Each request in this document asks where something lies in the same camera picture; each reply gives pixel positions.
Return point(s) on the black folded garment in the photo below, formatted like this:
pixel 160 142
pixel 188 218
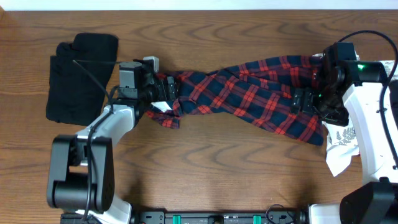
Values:
pixel 79 72

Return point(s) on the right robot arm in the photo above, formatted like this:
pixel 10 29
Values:
pixel 376 201

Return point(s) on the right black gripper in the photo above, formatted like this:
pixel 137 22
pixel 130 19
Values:
pixel 340 117

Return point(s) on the red navy plaid shirt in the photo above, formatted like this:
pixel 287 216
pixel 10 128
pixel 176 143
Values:
pixel 259 92

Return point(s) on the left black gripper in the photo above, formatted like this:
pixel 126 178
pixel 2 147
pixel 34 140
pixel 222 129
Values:
pixel 171 93

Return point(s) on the white fern print cloth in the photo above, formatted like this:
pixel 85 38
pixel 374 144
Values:
pixel 342 146

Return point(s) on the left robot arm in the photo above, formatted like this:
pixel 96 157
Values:
pixel 81 174

